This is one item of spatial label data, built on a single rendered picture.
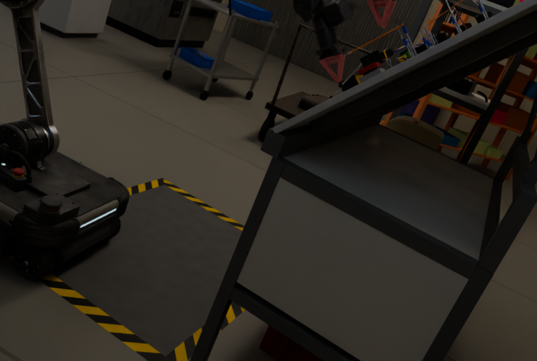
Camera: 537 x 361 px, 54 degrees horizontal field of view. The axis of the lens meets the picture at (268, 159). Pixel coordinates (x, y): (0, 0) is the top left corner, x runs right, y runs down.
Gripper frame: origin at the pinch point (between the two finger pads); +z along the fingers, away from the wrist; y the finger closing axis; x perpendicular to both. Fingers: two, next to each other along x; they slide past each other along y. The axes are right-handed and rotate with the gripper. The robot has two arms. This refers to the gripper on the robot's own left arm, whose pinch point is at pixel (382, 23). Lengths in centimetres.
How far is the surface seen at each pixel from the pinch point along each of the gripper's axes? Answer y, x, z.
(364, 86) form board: -26.9, 0.3, 17.7
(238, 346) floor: 10, 56, 107
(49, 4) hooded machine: 248, 349, -82
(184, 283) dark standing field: 24, 86, 91
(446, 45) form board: -28.0, -18.4, 9.7
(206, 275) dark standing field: 38, 83, 92
